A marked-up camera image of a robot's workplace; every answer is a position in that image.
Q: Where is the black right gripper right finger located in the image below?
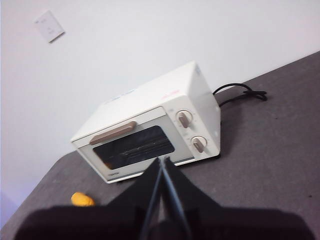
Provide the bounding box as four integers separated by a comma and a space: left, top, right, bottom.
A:
163, 157, 313, 240

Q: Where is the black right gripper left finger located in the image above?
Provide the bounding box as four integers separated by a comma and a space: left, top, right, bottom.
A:
15, 157, 164, 240

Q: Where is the oven door with beige handle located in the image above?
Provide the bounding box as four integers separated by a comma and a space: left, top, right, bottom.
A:
76, 106, 196, 185

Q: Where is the beige oven knob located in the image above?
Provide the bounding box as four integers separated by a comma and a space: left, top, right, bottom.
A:
190, 135, 209, 154
175, 109, 195, 129

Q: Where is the white toaster oven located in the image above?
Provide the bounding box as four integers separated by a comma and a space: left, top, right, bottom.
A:
70, 59, 221, 185

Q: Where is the yellow corn cob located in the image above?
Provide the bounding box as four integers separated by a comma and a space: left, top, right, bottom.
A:
71, 191, 96, 207

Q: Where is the metal wire oven rack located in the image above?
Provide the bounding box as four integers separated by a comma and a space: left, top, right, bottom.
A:
119, 138, 174, 161

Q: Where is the black oven power cable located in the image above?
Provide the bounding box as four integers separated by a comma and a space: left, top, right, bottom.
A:
212, 83, 268, 107

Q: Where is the white wall socket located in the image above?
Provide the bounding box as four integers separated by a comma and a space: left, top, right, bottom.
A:
34, 9, 66, 44

